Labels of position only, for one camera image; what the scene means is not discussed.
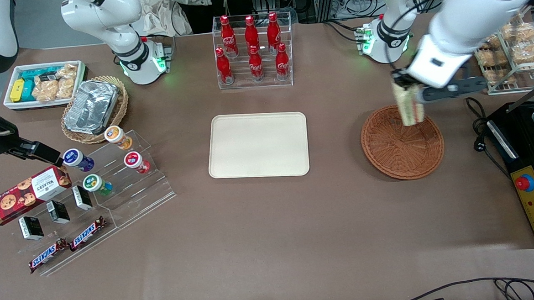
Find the black countertop appliance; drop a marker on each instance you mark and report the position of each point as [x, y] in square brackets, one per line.
[523, 150]

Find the clear acrylic bottle rack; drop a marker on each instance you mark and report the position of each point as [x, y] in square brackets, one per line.
[245, 85]

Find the small teal snack box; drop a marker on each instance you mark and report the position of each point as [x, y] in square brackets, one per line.
[28, 91]

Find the aluminium foil container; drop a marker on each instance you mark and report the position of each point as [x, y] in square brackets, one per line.
[91, 106]

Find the white plastic snack bin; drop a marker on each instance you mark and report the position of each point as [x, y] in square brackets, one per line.
[11, 106]

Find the blue lidded jar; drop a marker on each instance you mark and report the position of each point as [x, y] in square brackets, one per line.
[76, 160]

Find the long teal snack box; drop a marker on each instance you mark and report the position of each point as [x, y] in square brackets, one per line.
[34, 74]

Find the yellow snack box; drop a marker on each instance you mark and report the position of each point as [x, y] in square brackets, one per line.
[17, 91]

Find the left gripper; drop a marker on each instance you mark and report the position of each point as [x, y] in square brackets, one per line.
[401, 80]

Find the orange lidded jar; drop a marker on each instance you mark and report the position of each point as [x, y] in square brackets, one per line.
[116, 136]

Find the clear acrylic step stand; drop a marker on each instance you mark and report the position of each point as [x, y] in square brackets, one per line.
[137, 200]
[58, 266]

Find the wrapped bread pack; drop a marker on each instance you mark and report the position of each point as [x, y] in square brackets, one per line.
[530, 53]
[492, 43]
[493, 58]
[501, 76]
[521, 32]

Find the grey metal bar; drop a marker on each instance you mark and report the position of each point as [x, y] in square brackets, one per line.
[533, 92]

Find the triangular sandwich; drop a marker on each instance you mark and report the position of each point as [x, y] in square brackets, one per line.
[411, 108]

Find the red lidded jar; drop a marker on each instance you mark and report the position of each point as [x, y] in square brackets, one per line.
[135, 161]

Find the red cola bottle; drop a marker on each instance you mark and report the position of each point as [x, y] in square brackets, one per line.
[282, 61]
[252, 34]
[228, 37]
[255, 64]
[224, 67]
[273, 30]

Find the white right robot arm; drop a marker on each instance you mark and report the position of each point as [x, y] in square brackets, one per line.
[104, 16]

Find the oval light wicker basket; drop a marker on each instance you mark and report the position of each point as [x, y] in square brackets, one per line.
[121, 109]

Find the clear bag of crackers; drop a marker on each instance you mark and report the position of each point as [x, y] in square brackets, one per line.
[45, 90]
[68, 71]
[66, 87]

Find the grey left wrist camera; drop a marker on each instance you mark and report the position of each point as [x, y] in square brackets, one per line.
[456, 90]

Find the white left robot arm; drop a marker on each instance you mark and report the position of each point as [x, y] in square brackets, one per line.
[470, 16]

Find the green lidded jar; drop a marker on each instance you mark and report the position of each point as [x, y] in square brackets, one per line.
[95, 184]

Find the red emergency stop button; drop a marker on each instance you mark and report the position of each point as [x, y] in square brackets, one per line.
[524, 182]

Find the red tartan cookie box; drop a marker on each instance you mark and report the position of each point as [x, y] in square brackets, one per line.
[22, 195]

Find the small black carton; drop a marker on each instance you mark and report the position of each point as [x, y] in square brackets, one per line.
[82, 197]
[31, 227]
[58, 211]

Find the snickers chocolate bar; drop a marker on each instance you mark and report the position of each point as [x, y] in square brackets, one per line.
[87, 233]
[47, 256]

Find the round brown wicker basket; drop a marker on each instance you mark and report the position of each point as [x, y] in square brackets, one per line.
[400, 156]

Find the beige plastic serving tray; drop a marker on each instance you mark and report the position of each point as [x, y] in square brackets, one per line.
[257, 146]

